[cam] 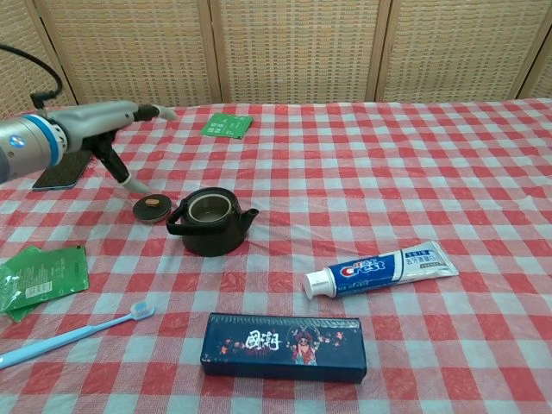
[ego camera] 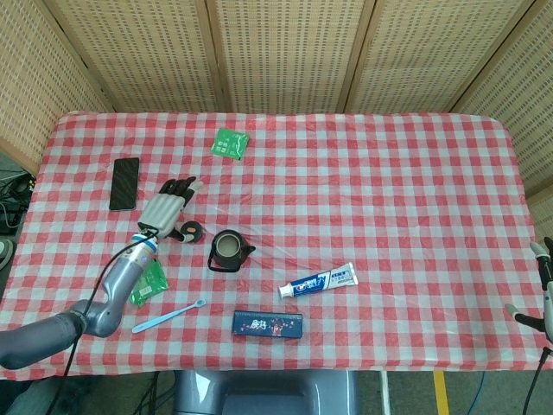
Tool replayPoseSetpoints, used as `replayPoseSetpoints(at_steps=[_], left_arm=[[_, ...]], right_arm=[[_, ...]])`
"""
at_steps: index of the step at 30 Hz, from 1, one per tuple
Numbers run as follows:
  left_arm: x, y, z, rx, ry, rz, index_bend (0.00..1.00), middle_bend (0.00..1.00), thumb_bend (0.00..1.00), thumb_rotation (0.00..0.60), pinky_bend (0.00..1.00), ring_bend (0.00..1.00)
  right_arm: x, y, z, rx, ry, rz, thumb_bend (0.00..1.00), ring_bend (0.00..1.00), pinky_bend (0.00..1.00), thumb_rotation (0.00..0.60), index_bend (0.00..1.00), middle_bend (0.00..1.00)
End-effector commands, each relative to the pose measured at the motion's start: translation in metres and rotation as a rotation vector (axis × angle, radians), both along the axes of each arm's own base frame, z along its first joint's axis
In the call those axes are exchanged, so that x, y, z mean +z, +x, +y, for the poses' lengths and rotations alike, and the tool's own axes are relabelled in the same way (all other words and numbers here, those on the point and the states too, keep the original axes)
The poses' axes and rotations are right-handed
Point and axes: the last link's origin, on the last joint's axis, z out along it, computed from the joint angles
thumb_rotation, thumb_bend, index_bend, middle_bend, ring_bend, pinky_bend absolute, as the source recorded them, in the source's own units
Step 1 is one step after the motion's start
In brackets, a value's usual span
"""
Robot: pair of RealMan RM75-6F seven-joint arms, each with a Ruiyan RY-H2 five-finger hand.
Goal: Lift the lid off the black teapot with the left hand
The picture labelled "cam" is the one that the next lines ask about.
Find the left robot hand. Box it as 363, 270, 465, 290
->
46, 100, 179, 196

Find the black teapot lid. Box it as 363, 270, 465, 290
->
132, 194, 173, 225

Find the black teapot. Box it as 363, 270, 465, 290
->
166, 187, 260, 258

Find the black smartphone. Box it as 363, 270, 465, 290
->
32, 150, 94, 191

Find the green sachet with white print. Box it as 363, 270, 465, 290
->
200, 112, 254, 140

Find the green foil packet with barcode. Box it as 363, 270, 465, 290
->
0, 245, 91, 311

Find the woven folding screen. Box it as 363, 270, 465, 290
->
0, 0, 552, 120

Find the light blue toothbrush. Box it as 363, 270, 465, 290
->
0, 301, 156, 370

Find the red white checkered tablecloth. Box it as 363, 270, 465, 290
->
0, 97, 552, 414

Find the dark blue illustrated box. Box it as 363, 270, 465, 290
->
199, 312, 368, 385

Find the Crest toothpaste tube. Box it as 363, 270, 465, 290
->
304, 240, 460, 302

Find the black cable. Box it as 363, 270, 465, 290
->
0, 43, 64, 116

